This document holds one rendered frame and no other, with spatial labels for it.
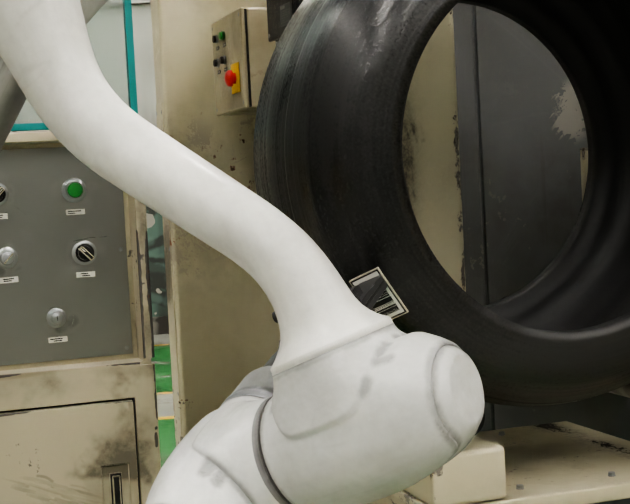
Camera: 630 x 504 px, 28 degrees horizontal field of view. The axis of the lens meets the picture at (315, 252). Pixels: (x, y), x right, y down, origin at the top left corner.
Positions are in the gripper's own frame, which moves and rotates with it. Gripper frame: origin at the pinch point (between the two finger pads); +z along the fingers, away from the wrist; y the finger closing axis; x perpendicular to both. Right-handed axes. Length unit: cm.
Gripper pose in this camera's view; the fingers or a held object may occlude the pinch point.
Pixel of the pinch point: (362, 299)
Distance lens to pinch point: 130.9
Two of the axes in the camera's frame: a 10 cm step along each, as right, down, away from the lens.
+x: 7.7, -3.5, -5.3
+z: 3.7, -4.3, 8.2
